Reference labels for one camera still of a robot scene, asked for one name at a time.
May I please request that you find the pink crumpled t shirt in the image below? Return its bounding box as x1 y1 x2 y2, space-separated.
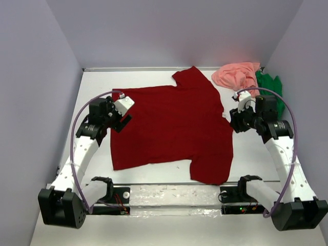
211 62 260 91

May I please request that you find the dark red t shirt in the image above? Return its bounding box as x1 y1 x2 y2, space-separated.
110 67 233 185

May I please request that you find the white front cover board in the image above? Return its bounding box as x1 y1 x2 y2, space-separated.
31 184 325 245

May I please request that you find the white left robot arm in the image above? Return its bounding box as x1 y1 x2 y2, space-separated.
38 92 134 229

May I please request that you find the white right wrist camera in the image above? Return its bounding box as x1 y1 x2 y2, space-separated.
232 91 252 113

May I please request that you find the aluminium front rail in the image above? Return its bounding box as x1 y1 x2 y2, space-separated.
114 181 238 186

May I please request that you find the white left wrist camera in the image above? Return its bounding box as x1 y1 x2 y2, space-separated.
114 93 135 116

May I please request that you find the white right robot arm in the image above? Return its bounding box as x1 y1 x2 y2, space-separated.
230 91 327 231

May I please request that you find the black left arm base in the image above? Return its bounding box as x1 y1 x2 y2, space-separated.
92 187 131 216

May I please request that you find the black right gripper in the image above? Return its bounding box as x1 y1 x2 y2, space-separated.
229 101 262 133

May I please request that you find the green crumpled t shirt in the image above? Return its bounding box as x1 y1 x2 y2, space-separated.
255 71 285 119

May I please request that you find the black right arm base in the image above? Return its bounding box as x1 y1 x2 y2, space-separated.
218 186 264 215

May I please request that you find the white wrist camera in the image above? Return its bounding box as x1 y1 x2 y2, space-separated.
114 93 135 116
232 91 252 113

